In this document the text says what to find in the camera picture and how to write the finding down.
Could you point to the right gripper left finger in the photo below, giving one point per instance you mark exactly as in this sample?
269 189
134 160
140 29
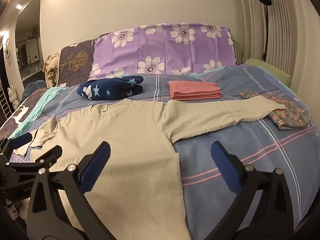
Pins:
47 218

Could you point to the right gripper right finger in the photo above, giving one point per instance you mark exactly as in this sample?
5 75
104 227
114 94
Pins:
273 217

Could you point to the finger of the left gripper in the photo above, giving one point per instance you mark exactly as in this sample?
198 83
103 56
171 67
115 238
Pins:
32 162
9 145

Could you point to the beige long sleeve shirt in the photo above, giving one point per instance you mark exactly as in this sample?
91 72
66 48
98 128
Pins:
139 194

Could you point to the teal and deer quilt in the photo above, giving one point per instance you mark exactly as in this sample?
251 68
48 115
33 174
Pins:
39 97

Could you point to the white ladder rack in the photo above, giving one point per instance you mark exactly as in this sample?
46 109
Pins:
4 103

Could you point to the white cat figurine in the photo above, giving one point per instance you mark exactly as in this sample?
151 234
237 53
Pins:
13 97

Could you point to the blue plaid bed sheet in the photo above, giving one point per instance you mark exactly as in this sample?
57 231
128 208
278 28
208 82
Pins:
259 143

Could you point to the beige crumpled cloth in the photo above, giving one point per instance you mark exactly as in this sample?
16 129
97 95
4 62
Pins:
50 69

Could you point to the floral patterned small garment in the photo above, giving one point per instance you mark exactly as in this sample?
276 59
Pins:
292 117

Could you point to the dark tree pattern pillow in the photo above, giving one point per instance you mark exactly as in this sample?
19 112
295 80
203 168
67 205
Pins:
75 62

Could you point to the navy star fleece garment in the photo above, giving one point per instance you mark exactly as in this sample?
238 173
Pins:
116 88

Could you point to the folded pink garment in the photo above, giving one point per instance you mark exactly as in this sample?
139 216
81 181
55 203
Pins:
191 90

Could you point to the purple flower pillow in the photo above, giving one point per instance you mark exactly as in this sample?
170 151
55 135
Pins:
178 48

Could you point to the white pleated curtain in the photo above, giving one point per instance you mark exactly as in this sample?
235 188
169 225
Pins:
293 41

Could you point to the black floor lamp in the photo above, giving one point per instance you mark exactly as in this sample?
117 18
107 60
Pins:
266 3

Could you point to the arched wall mirror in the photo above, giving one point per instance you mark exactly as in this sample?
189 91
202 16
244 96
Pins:
28 40

